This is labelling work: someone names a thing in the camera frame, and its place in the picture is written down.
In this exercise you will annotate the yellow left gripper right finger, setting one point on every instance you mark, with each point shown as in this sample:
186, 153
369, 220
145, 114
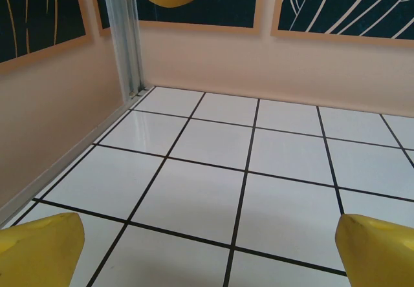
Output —
378, 254

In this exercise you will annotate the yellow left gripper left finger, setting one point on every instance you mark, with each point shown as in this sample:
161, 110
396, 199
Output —
39, 251

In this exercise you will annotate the aluminium table edge rail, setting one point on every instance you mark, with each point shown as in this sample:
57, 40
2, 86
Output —
64, 167

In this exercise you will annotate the aluminium corner post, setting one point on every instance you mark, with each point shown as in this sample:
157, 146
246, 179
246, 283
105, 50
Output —
124, 41

